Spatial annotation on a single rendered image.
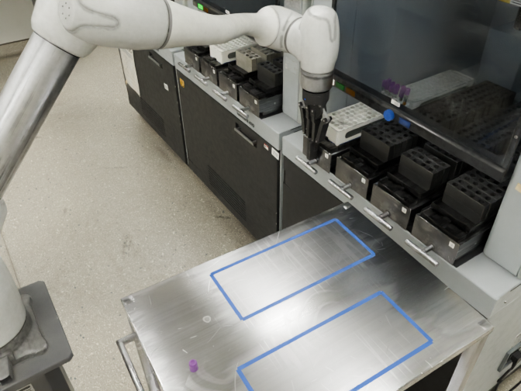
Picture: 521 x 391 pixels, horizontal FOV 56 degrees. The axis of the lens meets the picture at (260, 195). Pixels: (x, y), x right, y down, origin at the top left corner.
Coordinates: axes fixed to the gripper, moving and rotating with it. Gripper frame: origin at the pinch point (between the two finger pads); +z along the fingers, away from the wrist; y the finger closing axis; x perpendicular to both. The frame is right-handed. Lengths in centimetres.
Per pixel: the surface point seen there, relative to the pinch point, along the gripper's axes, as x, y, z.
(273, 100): -8.6, 33.5, 0.9
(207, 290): 53, -33, -2
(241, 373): 57, -53, -2
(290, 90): -11.4, 27.3, -4.8
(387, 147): -9.9, -19.9, -7.7
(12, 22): 34, 350, 55
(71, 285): 74, 68, 80
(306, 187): -2.4, 4.6, 18.8
